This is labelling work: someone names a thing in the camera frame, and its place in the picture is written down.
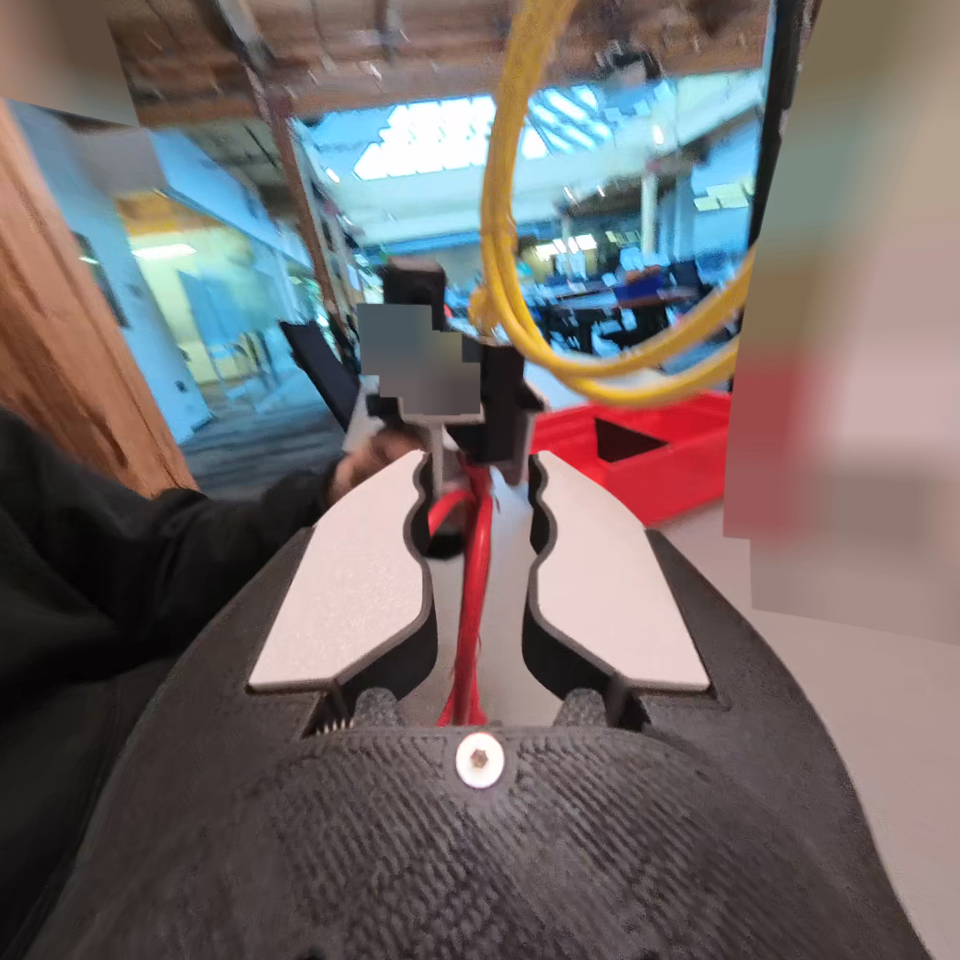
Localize person's left hand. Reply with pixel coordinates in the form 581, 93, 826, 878
332, 431, 426, 505

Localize black framed picture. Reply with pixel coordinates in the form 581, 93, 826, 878
71, 232, 130, 327

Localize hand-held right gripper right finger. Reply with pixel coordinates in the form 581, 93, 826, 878
523, 450, 712, 702

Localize yellow ethernet cable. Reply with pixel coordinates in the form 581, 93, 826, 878
468, 0, 755, 410

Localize black bin divider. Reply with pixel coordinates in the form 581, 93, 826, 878
594, 417, 670, 464

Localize black office chair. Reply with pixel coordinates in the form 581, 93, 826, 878
279, 320, 363, 434

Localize person's left forearm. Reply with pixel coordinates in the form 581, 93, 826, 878
0, 408, 350, 957

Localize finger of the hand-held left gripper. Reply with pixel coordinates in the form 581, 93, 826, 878
343, 407, 393, 455

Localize wooden pillar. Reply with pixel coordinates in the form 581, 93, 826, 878
0, 97, 198, 500

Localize red ethernet cable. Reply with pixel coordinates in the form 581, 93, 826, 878
427, 457, 496, 727

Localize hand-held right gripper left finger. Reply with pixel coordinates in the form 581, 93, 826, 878
247, 450, 440, 700

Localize red plastic bin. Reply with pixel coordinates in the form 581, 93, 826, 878
534, 391, 732, 526

